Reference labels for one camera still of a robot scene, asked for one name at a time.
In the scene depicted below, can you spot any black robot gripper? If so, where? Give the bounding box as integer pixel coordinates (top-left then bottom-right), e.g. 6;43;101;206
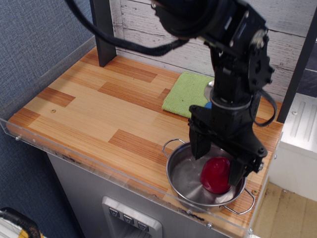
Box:
188;95;267;186

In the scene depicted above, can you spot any dark vertical post right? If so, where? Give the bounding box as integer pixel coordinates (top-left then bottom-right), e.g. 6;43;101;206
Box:
274;0;317;123

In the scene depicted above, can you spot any green microfiber cloth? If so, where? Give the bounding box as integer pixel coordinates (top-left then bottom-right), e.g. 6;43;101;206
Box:
161;72;214;118

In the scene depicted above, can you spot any white ribbed appliance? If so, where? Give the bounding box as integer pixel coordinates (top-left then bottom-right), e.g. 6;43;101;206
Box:
279;93;317;154

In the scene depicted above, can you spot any dark vertical post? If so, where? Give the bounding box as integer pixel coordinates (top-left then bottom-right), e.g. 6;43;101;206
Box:
90;0;116;67
274;0;317;123

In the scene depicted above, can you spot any stainless steel pot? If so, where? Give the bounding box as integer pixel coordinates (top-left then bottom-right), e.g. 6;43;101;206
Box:
162;138;256;215

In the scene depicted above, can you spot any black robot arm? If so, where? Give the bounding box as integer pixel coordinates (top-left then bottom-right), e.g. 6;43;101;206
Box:
154;0;275;185

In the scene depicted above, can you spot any red plastic strawberry toy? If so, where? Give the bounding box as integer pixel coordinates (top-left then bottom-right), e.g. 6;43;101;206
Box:
200;157;231;194

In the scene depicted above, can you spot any silver dispenser button panel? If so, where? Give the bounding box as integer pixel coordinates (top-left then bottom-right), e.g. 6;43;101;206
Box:
102;196;163;238

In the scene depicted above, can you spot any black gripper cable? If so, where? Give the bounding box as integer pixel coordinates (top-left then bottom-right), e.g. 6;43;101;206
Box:
254;89;278;127

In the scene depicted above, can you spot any yellow object bottom left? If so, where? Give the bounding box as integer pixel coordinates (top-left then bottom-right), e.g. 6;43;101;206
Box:
18;228;44;238

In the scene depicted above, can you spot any blue handled metal spoon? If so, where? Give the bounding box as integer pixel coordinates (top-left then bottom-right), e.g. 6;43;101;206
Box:
204;80;214;109

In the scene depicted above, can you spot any dark vertical post left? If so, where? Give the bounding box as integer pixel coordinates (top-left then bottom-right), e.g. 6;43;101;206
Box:
90;0;116;67

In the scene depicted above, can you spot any black braided cable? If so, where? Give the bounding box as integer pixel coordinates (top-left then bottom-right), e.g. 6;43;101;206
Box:
0;207;42;238

